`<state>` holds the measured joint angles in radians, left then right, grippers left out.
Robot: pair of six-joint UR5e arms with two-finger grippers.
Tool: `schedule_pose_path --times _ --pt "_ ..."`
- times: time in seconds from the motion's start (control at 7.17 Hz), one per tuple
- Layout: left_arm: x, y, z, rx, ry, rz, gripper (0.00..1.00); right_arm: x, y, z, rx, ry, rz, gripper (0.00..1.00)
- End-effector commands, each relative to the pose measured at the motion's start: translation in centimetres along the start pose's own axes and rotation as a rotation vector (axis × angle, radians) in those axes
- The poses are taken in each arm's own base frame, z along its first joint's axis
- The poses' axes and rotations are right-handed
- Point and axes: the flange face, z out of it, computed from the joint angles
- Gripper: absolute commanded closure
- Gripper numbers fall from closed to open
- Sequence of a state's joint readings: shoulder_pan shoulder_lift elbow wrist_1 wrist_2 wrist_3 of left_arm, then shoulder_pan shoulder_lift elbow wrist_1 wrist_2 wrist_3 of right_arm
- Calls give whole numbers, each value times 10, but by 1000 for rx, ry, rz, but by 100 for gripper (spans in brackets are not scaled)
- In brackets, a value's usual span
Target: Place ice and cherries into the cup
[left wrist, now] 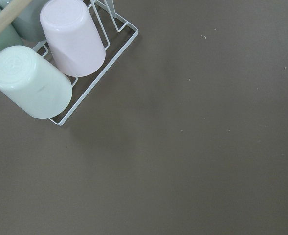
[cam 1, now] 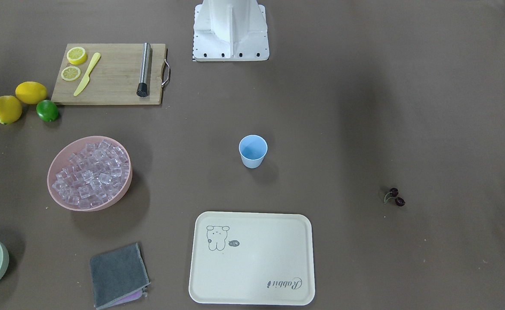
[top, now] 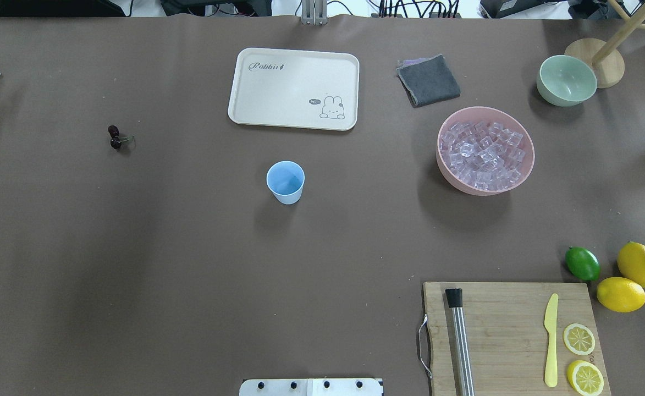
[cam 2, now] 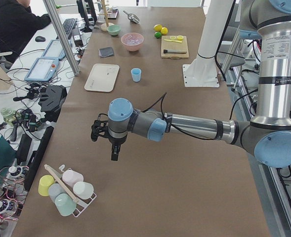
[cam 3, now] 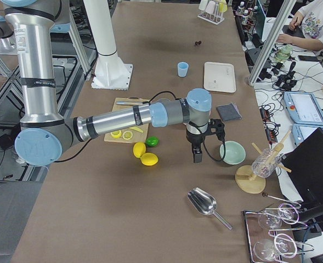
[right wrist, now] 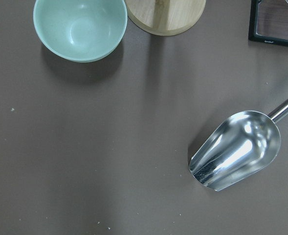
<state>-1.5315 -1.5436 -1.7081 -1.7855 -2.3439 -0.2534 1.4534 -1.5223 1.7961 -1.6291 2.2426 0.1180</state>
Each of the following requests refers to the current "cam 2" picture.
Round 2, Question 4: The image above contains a black tray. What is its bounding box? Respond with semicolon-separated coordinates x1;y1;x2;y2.
107;9;119;20

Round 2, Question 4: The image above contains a white cup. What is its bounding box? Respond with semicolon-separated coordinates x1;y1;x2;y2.
73;181;94;199

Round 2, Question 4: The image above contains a pink bowl of ice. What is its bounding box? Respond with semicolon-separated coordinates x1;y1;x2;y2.
121;33;144;52

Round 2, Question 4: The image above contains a black keyboard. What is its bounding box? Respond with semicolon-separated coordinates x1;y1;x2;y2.
62;18;77;40

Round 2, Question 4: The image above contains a mint green bowl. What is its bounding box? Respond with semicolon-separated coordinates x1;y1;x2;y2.
107;25;121;36

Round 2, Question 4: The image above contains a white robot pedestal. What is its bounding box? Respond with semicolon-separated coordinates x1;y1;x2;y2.
182;0;235;88

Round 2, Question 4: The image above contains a yellow plastic knife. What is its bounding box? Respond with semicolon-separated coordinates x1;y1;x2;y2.
163;39;183;43

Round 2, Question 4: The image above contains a whole yellow lemon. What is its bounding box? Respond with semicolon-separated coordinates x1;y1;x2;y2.
153;24;163;32
160;27;168;36

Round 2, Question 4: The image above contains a teach pendant near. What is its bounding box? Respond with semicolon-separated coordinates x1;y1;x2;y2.
24;57;59;82

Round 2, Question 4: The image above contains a grey cup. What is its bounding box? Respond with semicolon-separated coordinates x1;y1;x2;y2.
48;183;65;203

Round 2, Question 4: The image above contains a pink cup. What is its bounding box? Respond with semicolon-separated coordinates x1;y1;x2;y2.
62;169;83;188

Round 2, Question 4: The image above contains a grey folded cloth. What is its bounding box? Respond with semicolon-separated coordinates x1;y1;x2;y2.
98;47;114;58

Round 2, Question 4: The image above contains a yellow cup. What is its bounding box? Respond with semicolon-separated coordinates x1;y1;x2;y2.
38;175;55;197

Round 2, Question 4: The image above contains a green lime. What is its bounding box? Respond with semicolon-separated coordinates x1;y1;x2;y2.
154;32;162;39

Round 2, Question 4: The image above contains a wooden cup stand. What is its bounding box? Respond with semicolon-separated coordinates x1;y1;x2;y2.
98;0;114;32

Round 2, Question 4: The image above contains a metal ice scoop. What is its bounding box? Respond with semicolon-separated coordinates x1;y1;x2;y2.
123;10;140;24

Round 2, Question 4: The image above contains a white wire cup rack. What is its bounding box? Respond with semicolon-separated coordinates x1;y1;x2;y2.
44;164;97;217

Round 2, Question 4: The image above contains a person in black hoodie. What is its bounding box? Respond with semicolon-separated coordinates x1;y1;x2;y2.
0;0;51;63

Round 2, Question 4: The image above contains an aluminium frame post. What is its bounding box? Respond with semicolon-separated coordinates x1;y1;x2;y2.
43;0;80;76

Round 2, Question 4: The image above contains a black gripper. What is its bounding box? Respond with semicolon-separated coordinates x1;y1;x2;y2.
90;113;125;161

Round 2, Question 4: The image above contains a steel muddler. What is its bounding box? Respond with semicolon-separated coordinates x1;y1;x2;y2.
163;49;187;54

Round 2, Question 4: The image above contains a wooden cutting board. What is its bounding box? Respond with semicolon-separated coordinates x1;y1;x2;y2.
161;36;189;59

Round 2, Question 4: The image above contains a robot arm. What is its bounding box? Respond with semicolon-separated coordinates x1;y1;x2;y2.
91;0;291;168

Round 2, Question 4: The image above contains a mint green cup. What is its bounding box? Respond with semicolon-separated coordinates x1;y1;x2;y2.
54;193;77;216

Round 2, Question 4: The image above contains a black computer mouse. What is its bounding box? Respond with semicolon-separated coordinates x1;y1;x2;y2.
35;36;46;42

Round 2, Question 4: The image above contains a light blue plastic cup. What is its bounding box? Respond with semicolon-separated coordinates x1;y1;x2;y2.
131;68;142;82

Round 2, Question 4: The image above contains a teach pendant far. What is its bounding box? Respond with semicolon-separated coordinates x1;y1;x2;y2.
42;39;66;60

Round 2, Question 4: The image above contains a teach pendant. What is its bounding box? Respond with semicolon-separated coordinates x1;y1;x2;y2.
24;57;59;82
42;39;66;60

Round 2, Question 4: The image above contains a cream rabbit tray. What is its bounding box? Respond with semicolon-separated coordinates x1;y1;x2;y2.
84;64;120;92

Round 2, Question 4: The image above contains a black device on desk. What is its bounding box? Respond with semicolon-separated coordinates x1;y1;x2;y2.
38;85;67;122

